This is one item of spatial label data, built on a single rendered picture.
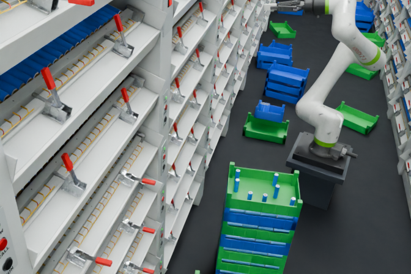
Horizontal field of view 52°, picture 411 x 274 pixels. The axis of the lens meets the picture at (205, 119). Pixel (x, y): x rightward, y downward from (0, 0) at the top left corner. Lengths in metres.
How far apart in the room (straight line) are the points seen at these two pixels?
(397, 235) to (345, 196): 0.35
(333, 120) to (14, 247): 1.87
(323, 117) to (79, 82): 1.68
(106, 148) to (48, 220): 0.23
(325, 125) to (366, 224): 0.63
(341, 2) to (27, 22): 1.67
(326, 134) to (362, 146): 0.86
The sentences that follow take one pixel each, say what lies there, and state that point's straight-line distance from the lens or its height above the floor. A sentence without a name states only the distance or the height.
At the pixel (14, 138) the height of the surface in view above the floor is 1.32.
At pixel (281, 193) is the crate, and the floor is 0.48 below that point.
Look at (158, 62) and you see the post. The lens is 1.14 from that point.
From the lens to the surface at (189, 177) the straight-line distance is 2.04.
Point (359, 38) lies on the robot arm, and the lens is 2.15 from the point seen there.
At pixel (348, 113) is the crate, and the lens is 3.51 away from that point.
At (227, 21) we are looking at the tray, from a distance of 2.26.
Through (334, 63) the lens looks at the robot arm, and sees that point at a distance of 2.47.
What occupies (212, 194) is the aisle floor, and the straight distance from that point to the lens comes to 2.49.
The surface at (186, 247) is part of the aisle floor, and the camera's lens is 2.22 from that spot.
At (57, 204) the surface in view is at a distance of 0.85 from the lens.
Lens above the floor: 1.72
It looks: 34 degrees down
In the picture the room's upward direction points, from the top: 5 degrees clockwise
